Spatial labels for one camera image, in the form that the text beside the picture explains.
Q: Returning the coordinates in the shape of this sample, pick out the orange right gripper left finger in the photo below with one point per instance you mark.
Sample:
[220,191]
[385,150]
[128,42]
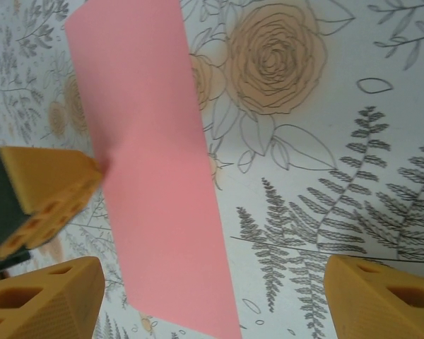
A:
[81,300]

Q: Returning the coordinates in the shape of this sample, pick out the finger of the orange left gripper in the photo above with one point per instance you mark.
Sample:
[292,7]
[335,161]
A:
[39,236]
[49,176]

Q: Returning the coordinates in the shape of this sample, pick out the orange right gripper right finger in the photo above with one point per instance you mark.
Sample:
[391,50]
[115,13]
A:
[357,303]

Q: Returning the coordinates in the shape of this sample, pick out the pink square paper sheet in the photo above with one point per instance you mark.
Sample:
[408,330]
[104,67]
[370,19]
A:
[155,159]

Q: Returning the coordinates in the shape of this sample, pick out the floral printed tablecloth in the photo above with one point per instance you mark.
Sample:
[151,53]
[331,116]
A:
[339,141]

